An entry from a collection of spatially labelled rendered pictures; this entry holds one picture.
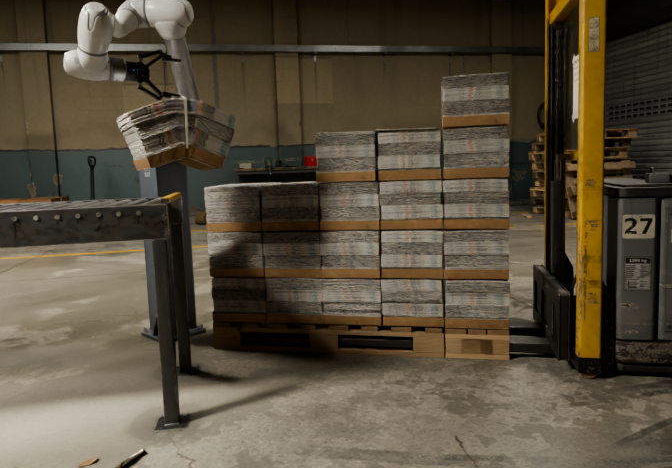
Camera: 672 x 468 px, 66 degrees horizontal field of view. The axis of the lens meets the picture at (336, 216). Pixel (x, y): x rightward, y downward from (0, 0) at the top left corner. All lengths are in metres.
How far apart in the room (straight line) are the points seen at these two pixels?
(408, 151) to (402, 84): 7.42
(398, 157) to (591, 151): 0.79
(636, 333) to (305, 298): 1.44
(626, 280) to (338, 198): 1.27
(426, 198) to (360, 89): 7.26
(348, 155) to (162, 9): 1.06
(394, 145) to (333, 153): 0.29
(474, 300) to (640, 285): 0.67
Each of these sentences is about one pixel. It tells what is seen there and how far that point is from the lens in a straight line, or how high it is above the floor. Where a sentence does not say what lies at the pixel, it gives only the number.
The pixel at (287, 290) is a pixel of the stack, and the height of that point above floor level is 0.31.
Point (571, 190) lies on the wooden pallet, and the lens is 8.24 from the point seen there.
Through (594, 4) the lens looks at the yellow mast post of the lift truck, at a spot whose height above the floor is 1.49.
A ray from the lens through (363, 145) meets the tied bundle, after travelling 2.44.
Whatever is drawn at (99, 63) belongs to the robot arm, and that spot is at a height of 1.32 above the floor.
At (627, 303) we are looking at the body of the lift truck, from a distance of 2.45.
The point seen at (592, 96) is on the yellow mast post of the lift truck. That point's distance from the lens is 2.30.
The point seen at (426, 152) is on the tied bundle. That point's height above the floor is 0.96.
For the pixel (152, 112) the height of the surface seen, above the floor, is 1.14.
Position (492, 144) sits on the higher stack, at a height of 0.98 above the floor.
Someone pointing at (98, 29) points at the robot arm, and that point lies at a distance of 2.13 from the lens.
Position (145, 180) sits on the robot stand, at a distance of 3.00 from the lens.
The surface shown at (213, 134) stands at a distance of 2.19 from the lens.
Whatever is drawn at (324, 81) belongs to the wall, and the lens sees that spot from 9.48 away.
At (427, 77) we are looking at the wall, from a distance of 9.99.
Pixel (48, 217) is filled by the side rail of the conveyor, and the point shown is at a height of 0.77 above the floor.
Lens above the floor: 0.92
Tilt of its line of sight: 6 degrees down
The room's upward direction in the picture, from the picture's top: 2 degrees counter-clockwise
